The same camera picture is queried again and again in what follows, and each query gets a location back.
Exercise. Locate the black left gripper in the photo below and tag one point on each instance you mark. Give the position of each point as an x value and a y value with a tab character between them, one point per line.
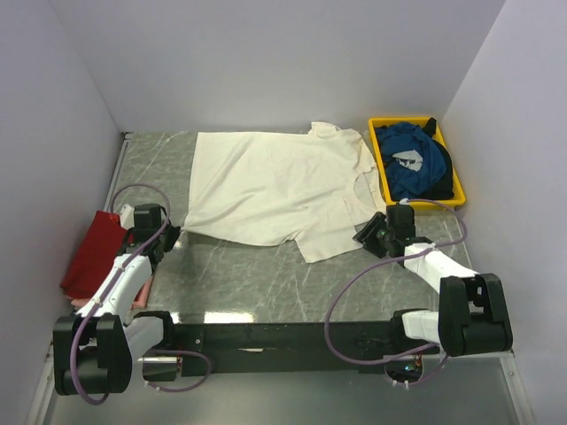
173	235

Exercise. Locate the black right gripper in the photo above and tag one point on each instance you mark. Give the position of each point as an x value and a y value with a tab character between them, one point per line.
368	233

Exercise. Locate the white t-shirt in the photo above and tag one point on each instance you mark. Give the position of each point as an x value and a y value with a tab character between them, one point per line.
264	189

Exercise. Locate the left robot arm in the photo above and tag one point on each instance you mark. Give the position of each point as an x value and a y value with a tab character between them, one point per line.
93	349

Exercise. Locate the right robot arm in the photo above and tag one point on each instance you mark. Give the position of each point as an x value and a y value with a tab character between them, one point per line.
472	317

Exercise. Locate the red folded t-shirt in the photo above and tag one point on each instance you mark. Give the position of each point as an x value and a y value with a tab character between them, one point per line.
94	258

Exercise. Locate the blue t-shirt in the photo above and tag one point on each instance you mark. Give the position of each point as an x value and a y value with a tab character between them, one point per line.
412	161

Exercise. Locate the yellow plastic bin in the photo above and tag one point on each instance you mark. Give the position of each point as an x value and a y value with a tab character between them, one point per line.
420	203

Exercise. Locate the pink folded t-shirt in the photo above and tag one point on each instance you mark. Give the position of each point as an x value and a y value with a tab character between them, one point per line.
140	300

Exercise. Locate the black base beam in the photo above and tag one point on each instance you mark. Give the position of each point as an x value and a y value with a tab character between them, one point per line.
292	347

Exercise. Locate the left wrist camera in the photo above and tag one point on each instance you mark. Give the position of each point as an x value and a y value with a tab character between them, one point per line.
126	216

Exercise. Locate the aluminium frame rail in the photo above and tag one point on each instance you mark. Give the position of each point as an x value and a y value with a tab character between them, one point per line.
477	390

